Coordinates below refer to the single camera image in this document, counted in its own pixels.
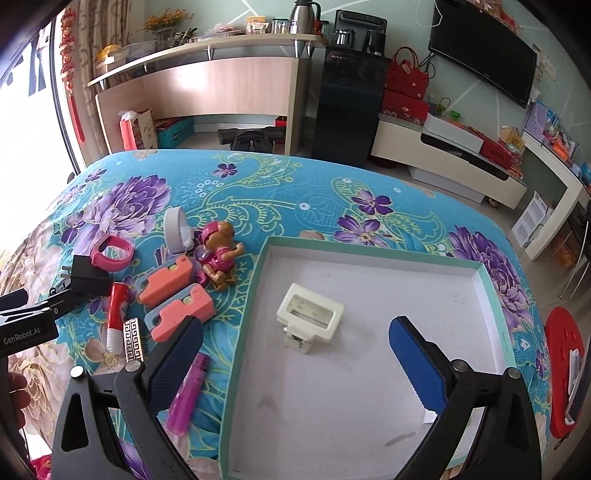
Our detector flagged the wooden bar counter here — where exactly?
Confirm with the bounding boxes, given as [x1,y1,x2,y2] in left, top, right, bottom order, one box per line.
[88,33,331,155]

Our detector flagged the pink puppy toy figure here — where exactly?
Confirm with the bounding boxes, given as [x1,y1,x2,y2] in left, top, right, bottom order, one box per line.
[194,220,245,291]

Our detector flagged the cream plastic holder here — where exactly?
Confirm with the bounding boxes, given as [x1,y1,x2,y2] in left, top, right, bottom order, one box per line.
[276,282,346,355]

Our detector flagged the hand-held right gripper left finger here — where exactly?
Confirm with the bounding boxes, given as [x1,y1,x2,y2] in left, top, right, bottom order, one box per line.
[52,318,205,480]

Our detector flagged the white printed carton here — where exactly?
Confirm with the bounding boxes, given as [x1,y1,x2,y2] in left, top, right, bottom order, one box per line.
[512,191,552,250]

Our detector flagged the black charger plug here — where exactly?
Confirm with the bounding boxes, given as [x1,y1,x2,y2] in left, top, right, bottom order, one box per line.
[62,255,109,301]

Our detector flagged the steel thermos jug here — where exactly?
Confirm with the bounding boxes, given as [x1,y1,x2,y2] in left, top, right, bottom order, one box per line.
[292,0,321,34]

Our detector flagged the black exercise equipment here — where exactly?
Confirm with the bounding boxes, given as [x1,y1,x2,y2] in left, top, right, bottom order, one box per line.
[218,126,286,151]

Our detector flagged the white box lid teal rim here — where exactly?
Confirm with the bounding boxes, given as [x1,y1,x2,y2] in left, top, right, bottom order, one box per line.
[218,235,515,480]

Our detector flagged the black smartphone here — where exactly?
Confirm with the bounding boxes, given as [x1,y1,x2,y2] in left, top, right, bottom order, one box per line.
[564,385,585,424]

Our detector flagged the red paper bag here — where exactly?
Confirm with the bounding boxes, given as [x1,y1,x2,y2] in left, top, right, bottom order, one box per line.
[119,115,139,151]

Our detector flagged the orange and blue clip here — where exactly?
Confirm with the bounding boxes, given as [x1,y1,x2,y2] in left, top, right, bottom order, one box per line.
[144,284,215,343]

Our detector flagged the red gift bag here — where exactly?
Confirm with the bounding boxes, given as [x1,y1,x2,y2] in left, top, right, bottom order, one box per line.
[385,46,430,100]

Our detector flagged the red gift box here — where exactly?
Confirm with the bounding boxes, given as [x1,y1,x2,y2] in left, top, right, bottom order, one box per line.
[379,90,429,124]

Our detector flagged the black metal chair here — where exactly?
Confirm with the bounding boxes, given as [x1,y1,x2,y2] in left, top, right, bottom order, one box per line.
[561,222,591,301]

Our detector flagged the red plastic stool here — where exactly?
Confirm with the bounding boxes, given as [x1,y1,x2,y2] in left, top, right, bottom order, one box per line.
[545,307,585,439]

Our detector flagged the red flat box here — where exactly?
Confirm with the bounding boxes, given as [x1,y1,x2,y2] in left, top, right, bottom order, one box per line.
[480,138,513,169]

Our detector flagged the red hanging ornament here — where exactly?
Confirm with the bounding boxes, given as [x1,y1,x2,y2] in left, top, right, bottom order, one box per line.
[60,7,86,144]

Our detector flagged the pink smartwatch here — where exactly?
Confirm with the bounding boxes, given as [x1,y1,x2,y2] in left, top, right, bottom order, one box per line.
[90,234,136,272]

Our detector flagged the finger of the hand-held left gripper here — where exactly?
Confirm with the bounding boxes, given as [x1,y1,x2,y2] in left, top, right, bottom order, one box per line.
[27,285,86,319]

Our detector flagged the yellow flowers in vase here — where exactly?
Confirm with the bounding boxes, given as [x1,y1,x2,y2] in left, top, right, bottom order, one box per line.
[143,11,183,47]

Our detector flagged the black tea bar machine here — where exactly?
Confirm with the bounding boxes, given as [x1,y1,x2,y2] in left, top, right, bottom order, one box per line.
[310,9,389,169]

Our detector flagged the red glue tube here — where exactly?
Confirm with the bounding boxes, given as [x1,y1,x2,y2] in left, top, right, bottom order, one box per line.
[105,282,129,355]

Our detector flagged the purple plastic basket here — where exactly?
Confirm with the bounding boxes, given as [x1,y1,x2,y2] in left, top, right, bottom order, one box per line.
[526,102,550,139]

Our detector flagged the white flat box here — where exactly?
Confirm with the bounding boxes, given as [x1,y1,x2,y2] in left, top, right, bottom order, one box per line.
[422,113,485,151]

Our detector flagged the purple lighter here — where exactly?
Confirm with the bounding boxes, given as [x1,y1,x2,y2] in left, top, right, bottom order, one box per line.
[165,353,209,435]

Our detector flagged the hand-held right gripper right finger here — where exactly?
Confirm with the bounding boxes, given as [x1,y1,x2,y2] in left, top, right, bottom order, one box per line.
[389,316,541,480]

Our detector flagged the beige paper bag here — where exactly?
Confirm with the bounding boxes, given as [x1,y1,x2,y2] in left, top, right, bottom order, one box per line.
[134,108,158,149]

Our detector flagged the gold patterned lighter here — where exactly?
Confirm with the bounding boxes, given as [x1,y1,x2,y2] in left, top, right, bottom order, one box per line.
[121,318,149,365]

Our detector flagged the white corner desk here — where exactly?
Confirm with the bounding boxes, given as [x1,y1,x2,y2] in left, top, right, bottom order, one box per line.
[522,134,591,261]

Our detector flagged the white smartwatch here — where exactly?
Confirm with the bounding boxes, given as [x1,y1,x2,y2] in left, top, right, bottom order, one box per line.
[164,207,195,254]

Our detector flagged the floral teal bedsheet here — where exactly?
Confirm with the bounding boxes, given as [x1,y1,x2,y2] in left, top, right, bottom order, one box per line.
[0,150,555,480]

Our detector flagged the white television cabinet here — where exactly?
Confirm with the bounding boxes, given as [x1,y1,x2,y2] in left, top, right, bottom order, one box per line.
[372,113,527,208]

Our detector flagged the person's left hand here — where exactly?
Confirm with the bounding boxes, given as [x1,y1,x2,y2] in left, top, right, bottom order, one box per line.
[0,369,31,444]

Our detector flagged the black flat television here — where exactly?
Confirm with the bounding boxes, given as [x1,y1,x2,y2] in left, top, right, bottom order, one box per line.
[428,0,539,108]

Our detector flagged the yellow cardboard box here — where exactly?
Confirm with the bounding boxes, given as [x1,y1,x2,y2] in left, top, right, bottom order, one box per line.
[499,126,527,153]

